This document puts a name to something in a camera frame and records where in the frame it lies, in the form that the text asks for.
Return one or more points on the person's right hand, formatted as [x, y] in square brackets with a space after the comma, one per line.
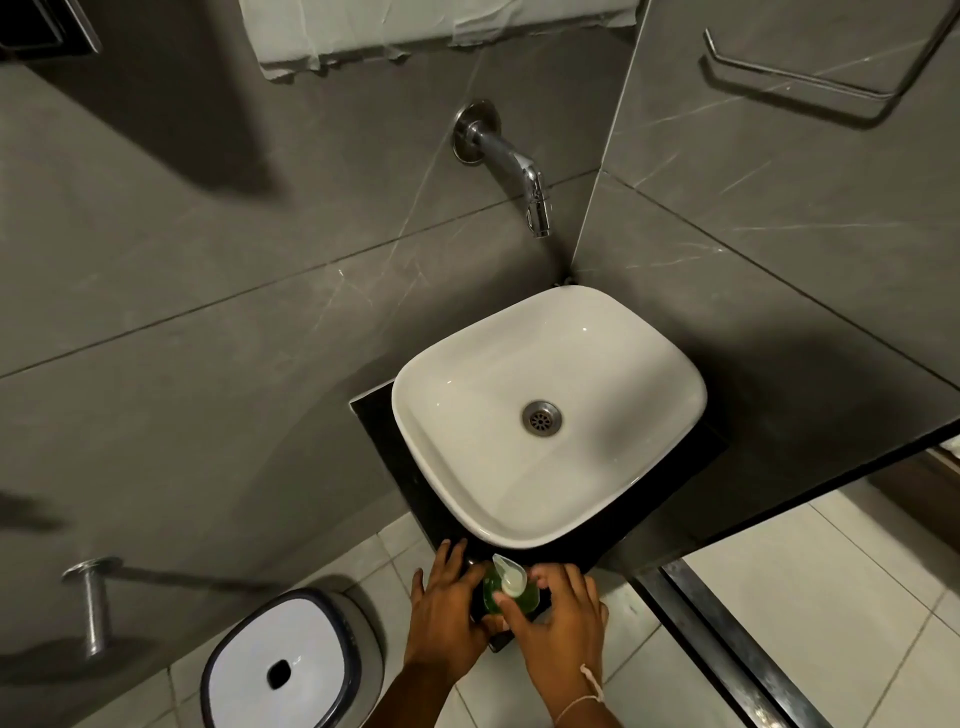
[562, 645]

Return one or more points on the person's left hand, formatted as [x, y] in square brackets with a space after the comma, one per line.
[442, 626]

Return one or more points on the person's right middle finger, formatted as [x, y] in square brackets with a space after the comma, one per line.
[572, 585]

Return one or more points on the person's right little finger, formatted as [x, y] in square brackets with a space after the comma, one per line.
[602, 619]

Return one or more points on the person's left little finger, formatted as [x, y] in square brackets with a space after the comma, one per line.
[418, 586]

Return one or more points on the person's left thumb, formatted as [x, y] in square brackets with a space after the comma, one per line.
[491, 627]

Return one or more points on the person's right thumb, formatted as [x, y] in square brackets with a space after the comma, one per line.
[508, 615]

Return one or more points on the green soap pump bottle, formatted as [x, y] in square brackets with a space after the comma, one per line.
[499, 596]

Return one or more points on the person's right forearm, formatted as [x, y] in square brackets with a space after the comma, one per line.
[589, 712]

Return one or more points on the person's left forearm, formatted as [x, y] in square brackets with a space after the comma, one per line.
[416, 697]

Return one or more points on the black metal door threshold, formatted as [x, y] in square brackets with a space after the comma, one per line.
[720, 637]

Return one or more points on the black stone vanity counter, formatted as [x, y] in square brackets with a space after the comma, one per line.
[390, 442]

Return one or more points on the white trash bin dark rim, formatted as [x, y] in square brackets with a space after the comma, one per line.
[289, 660]

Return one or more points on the chrome sink drain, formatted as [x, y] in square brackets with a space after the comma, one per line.
[541, 417]

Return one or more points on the white ceramic sink basin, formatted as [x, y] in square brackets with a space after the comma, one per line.
[480, 420]

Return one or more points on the white towel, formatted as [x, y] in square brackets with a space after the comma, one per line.
[390, 26]

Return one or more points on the chrome wall faucet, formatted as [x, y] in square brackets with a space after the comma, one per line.
[517, 161]

